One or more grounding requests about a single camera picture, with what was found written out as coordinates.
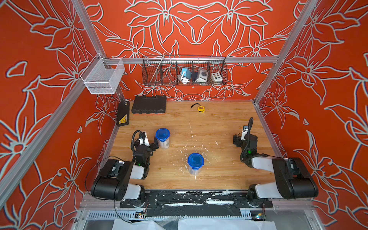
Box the clear plastic container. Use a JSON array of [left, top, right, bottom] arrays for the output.
[[155, 128, 170, 149], [188, 162, 204, 176]]

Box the blue container lid front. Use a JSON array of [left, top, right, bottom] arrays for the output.
[[155, 128, 170, 142]]

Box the blue container lid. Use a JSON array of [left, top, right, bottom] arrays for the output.
[[187, 153, 204, 163], [155, 128, 170, 142]]

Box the blue container lid back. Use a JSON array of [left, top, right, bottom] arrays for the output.
[[187, 153, 204, 163]]

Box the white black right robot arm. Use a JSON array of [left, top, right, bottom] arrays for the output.
[[233, 133, 319, 206]]

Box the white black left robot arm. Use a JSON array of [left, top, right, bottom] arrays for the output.
[[90, 138, 159, 205]]

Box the black tool case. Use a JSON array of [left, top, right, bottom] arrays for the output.
[[131, 95, 167, 114]]

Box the black box yellow label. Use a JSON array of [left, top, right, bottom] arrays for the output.
[[116, 101, 130, 127]]

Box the yellow tape measure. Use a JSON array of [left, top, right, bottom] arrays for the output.
[[191, 103, 205, 113]]

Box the white button box in basket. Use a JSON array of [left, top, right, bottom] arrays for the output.
[[211, 72, 223, 85]]

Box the grey white device in basket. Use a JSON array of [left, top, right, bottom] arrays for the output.
[[192, 69, 208, 83]]

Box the blue white device in basket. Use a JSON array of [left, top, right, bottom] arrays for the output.
[[177, 68, 192, 84]]

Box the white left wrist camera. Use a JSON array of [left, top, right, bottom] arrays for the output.
[[139, 132, 150, 147]]

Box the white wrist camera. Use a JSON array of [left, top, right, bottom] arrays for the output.
[[139, 132, 150, 147], [241, 125, 250, 141]]

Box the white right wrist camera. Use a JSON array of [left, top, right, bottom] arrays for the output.
[[241, 125, 250, 141]]

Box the black wire wall basket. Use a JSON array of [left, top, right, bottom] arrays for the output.
[[142, 54, 228, 86]]

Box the white wire basket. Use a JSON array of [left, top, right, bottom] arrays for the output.
[[81, 57, 125, 94]]

